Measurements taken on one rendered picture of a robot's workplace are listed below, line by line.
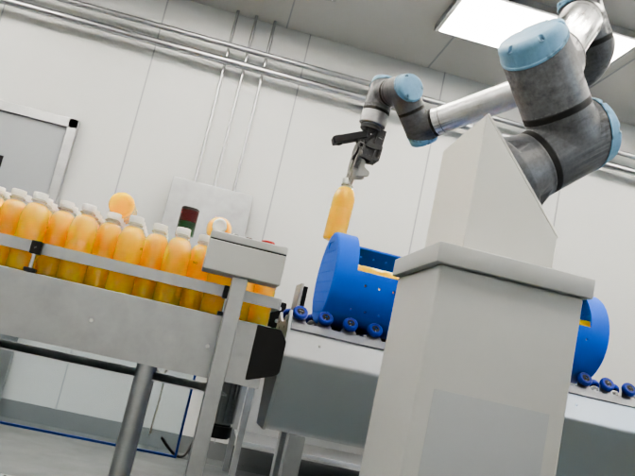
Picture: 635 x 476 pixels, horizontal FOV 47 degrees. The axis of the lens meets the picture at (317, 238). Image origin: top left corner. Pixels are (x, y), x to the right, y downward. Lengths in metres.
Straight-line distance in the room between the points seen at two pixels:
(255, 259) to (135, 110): 4.08
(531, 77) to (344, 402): 1.04
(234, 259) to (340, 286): 0.38
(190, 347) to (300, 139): 4.03
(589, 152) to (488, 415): 0.60
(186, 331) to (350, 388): 0.50
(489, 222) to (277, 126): 4.44
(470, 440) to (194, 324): 0.84
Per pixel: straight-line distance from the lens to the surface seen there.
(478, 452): 1.43
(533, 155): 1.59
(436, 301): 1.40
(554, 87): 1.62
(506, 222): 1.51
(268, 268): 1.86
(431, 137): 2.39
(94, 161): 5.78
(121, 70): 5.97
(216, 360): 1.88
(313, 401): 2.12
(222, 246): 1.86
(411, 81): 2.36
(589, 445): 2.42
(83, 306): 1.97
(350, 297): 2.11
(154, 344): 1.95
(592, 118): 1.67
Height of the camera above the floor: 0.82
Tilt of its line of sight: 10 degrees up
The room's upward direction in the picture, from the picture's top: 13 degrees clockwise
